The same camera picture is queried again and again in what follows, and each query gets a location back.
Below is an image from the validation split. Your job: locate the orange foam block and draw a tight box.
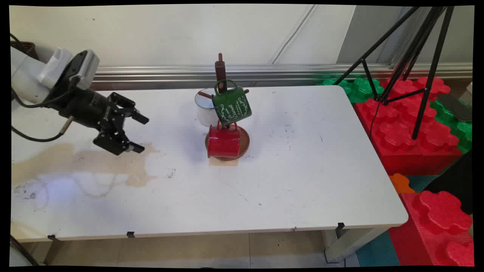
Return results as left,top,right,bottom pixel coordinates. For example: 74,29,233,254
389,173,416,194

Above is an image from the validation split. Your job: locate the black camera tripod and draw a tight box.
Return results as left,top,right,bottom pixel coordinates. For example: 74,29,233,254
333,6,455,140

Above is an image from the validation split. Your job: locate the red foam block with studs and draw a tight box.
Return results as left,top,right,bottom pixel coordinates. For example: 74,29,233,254
388,190,475,267

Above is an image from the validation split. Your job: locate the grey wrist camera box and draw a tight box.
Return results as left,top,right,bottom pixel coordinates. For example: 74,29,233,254
68,49,100,91

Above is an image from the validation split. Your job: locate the red enamel mug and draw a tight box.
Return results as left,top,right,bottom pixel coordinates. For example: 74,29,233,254
207,121,242,159

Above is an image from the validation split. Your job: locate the black camera cable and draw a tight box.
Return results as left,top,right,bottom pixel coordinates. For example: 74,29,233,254
11,77,81,109

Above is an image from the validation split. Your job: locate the teal foam floor mat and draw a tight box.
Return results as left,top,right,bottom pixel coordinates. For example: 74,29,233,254
355,230,401,267

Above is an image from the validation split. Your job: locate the white enamel mug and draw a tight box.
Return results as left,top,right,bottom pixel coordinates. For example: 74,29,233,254
194,88,221,127

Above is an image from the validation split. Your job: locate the aluminium wall rail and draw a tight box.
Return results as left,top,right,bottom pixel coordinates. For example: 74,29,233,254
90,63,473,90

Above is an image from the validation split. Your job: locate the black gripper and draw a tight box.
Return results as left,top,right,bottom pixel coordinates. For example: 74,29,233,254
47,88,150,156

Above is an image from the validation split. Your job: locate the black cable with silver plug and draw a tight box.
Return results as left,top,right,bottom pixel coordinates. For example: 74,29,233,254
11,115,75,143

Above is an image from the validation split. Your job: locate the brown wooden mug tree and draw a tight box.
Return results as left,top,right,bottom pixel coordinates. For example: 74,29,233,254
198,53,250,162

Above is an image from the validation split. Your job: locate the green enamel mug with print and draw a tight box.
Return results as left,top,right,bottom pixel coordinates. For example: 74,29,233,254
211,79,253,127

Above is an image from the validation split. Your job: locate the thin black tripod cable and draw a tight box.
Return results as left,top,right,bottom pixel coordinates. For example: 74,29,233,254
369,99,381,139

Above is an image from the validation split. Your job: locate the brown wicker basket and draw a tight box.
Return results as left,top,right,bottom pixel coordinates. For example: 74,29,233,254
11,41,39,61

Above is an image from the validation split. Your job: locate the green foam block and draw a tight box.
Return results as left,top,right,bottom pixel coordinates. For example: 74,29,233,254
316,74,385,104
430,96,473,154

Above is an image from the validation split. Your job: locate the white table leg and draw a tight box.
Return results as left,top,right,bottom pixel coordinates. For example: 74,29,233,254
321,226,391,264

